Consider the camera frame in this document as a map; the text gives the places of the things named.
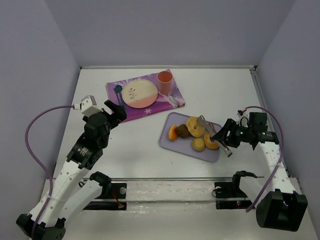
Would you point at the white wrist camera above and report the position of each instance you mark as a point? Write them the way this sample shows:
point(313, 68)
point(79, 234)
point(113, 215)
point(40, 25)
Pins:
point(88, 106)
point(243, 120)

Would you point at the brown chocolate pastry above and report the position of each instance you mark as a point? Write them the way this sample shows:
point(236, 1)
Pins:
point(182, 131)

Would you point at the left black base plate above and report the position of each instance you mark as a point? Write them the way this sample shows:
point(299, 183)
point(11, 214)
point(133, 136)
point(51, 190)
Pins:
point(112, 198)

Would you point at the large yellow ring bread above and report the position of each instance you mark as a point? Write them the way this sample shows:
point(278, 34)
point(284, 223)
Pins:
point(194, 128)

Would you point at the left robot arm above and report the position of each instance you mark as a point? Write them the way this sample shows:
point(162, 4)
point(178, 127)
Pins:
point(62, 202)

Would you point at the purple floral placemat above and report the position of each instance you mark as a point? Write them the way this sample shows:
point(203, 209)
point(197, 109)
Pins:
point(163, 102)

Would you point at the lavender serving tray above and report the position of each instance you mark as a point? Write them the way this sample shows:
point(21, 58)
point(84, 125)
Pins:
point(184, 145)

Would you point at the dark blue plastic fork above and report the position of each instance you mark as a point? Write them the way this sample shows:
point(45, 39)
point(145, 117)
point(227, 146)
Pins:
point(121, 99)

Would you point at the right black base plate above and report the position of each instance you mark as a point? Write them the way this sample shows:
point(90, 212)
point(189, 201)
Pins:
point(229, 197)

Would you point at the metal serving tongs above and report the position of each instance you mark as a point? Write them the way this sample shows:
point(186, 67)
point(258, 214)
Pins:
point(211, 129)

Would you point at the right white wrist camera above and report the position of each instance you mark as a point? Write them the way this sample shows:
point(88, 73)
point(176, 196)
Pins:
point(243, 120)

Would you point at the cream and pink plate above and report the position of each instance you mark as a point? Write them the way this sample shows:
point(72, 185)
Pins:
point(139, 94)

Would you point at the metal table edge rail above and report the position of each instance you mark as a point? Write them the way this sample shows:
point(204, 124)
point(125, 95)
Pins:
point(102, 67)

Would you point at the small round yellow bun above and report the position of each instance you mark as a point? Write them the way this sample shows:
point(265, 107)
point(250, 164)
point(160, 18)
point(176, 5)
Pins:
point(198, 144)

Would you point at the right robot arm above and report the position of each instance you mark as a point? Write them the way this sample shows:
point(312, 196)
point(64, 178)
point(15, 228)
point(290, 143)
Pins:
point(276, 201)

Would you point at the pink plastic cup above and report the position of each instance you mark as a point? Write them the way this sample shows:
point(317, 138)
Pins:
point(165, 79)

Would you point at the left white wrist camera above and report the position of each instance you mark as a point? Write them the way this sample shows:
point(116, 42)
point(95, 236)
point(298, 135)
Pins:
point(88, 106)

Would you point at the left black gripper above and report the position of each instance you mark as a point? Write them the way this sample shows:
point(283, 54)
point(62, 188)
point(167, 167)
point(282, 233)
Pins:
point(115, 113)

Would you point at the dark blue plastic knife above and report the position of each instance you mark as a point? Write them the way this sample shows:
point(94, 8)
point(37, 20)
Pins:
point(116, 94)

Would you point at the dark blue plastic spoon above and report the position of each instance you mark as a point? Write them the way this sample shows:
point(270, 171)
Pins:
point(118, 88)

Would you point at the orange sesame bun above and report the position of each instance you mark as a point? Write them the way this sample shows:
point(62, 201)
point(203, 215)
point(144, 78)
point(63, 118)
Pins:
point(172, 135)

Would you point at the glazed orange donut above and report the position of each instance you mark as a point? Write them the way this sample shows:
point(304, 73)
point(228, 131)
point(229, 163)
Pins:
point(209, 143)

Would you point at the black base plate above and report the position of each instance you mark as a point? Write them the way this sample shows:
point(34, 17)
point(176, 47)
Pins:
point(112, 198)
point(229, 197)

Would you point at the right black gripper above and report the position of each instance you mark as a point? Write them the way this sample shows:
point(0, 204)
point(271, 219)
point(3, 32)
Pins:
point(230, 133)

